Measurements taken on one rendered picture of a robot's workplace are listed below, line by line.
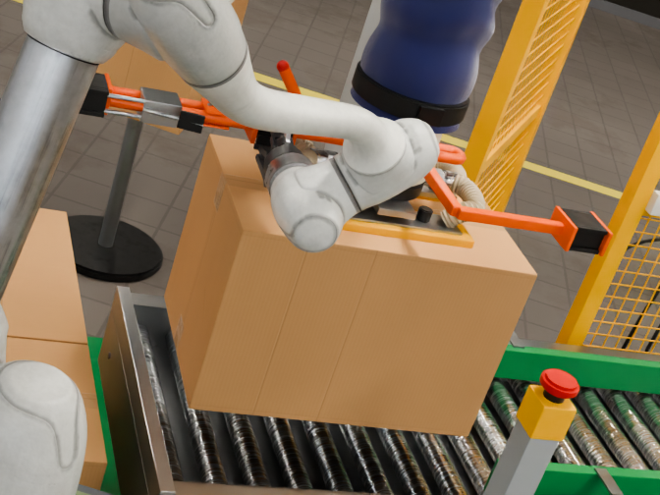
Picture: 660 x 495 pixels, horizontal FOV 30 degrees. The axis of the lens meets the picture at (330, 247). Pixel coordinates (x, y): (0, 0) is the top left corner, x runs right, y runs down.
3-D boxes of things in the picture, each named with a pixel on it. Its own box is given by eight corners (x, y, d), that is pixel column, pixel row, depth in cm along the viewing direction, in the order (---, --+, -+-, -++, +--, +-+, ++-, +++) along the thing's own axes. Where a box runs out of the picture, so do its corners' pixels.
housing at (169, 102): (171, 113, 228) (177, 91, 226) (177, 130, 222) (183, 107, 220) (135, 107, 225) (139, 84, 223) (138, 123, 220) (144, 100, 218)
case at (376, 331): (412, 329, 289) (470, 180, 271) (467, 437, 255) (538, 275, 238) (163, 297, 268) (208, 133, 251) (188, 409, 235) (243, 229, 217)
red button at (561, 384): (562, 386, 219) (571, 368, 217) (578, 411, 213) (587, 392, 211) (527, 383, 216) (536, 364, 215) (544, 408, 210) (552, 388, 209)
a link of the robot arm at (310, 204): (282, 227, 212) (350, 191, 211) (302, 275, 199) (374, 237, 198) (254, 180, 205) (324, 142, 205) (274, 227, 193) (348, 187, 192)
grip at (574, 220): (583, 234, 235) (593, 211, 233) (603, 256, 228) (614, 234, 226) (545, 228, 232) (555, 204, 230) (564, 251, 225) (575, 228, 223)
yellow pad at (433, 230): (455, 225, 248) (463, 203, 246) (472, 249, 240) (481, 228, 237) (297, 201, 235) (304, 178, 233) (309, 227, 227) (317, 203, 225)
